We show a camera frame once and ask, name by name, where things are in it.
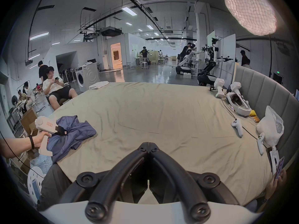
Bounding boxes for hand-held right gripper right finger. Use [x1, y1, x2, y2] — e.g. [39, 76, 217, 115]
[149, 142, 240, 222]

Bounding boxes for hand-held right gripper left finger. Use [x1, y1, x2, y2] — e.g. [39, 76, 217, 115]
[56, 142, 150, 222]

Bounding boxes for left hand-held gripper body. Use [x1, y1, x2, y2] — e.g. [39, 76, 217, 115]
[35, 116, 68, 156]

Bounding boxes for dark blue shirt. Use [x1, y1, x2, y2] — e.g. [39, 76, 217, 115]
[46, 115, 97, 164]

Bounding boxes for person's left forearm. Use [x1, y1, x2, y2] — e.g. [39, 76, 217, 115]
[0, 135, 35, 159]

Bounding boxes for person's left hand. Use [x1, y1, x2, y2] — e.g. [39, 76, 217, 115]
[33, 131, 51, 149]

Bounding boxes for cardboard carton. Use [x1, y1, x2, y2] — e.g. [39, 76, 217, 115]
[20, 107, 39, 138]

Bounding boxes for group of people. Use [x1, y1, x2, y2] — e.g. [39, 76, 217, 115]
[12, 81, 43, 112]

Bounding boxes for person's legs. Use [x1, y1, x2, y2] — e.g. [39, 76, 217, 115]
[37, 163, 73, 211]

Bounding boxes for row of black chairs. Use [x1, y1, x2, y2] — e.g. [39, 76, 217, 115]
[59, 68, 76, 84]

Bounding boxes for white washing machine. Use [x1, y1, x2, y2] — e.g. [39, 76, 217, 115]
[75, 63, 101, 93]

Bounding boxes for white folded cloth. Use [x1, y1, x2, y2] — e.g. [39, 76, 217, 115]
[89, 81, 110, 90]

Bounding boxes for white hand controller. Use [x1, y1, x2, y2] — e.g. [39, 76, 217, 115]
[231, 118, 244, 138]
[257, 132, 266, 155]

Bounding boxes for bed with beige sheet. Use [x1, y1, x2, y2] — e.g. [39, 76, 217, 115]
[50, 81, 281, 206]

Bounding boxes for white card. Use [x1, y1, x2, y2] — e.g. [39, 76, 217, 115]
[271, 149, 280, 175]

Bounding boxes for white headset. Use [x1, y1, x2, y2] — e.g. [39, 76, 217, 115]
[226, 92, 252, 117]

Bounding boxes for yellow packet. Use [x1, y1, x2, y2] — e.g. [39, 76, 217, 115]
[249, 110, 261, 122]

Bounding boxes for white plastic bag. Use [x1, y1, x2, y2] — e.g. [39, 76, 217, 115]
[256, 105, 285, 147]

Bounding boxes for spare hand-held gripper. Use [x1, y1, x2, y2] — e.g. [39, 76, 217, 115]
[209, 78, 226, 98]
[227, 82, 242, 96]

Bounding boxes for white table with stools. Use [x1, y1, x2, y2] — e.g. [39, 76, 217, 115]
[134, 56, 151, 70]

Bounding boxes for black and white robot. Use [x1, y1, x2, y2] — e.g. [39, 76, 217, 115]
[197, 37, 234, 87]

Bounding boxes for white wheeled robot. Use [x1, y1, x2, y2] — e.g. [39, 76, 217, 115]
[175, 43, 206, 75]

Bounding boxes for grey padded headboard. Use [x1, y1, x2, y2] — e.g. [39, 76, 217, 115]
[234, 64, 299, 170]

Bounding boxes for large round textured lamp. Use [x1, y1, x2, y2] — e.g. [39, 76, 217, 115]
[223, 0, 278, 36]

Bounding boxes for black cable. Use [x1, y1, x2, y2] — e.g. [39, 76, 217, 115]
[221, 95, 273, 150]

